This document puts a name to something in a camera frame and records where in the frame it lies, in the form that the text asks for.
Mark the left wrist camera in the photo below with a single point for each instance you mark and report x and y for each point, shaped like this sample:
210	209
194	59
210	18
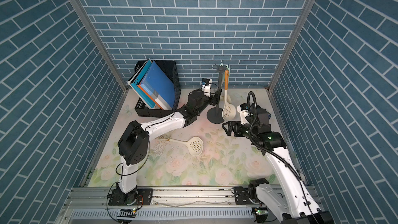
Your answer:
206	86

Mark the dark grey utensil rack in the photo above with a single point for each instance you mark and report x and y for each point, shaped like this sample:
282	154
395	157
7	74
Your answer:
214	115

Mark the teal notebook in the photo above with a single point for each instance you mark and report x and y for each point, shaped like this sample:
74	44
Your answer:
137	78

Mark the blue book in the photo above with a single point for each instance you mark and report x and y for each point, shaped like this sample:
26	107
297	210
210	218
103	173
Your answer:
159	87

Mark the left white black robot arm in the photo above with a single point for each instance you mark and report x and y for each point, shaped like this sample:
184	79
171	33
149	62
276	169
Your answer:
134	144

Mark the black perforated file basket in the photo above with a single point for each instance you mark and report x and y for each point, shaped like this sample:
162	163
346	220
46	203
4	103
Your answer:
169	67

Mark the diagonal mint handled skimmer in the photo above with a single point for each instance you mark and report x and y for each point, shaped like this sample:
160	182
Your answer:
165	136

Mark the wooden handled cream skimmer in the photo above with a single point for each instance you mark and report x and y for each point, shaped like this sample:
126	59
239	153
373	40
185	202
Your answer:
195	145

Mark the wooden handled white spoon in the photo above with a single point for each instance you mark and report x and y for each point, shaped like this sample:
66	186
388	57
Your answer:
229	110

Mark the aluminium front rail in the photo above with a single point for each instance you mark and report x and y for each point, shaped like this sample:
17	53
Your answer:
256	204

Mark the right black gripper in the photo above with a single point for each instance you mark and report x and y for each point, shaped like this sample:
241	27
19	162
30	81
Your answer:
232	123

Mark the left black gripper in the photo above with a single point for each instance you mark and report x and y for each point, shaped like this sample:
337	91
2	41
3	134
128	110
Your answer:
214	100

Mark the orange book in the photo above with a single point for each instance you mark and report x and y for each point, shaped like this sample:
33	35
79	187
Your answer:
151	103

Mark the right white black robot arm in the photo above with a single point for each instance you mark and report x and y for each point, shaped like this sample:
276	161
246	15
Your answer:
286	174

